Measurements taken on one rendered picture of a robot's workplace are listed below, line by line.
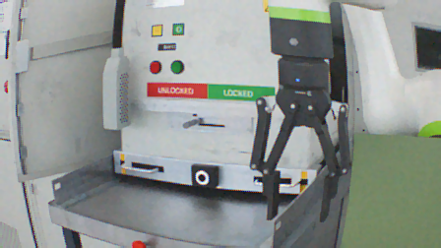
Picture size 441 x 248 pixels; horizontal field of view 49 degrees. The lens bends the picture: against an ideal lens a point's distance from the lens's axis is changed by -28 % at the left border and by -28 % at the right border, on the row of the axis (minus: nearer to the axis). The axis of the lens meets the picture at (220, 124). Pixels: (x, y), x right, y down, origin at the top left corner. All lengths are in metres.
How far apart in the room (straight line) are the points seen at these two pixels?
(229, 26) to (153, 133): 0.33
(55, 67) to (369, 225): 1.07
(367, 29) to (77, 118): 0.97
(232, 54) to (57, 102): 0.56
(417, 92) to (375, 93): 0.12
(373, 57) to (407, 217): 0.37
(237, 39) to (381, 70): 0.43
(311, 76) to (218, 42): 0.67
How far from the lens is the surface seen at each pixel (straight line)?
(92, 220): 1.34
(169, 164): 1.56
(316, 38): 0.81
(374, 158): 0.98
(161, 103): 1.50
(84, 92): 1.80
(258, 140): 0.88
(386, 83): 1.17
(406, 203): 1.00
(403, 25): 1.67
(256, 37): 1.43
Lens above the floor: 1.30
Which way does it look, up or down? 11 degrees down
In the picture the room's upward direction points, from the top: 1 degrees counter-clockwise
